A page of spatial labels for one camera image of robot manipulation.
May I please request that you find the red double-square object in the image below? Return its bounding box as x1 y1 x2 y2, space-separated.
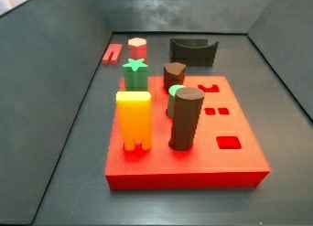
102 43 122 65

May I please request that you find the red peg board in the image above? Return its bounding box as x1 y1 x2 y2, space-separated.
105 76 271 190

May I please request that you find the yellow orange block peg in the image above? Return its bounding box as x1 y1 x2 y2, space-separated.
117 91 152 151

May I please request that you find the green round cylinder peg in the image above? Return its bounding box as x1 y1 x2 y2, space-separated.
166 84 185 118

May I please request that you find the tall dark brown cylinder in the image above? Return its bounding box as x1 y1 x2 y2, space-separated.
169 87 205 151

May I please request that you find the brown pentagon peg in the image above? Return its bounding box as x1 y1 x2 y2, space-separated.
164 62 186 89

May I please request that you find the green star peg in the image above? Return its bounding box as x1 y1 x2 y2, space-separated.
122 59 149 91

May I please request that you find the black curved holder stand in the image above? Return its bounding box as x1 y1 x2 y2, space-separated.
170 38 220 67

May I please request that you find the red hexagon peg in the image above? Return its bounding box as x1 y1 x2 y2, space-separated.
129 38 148 59

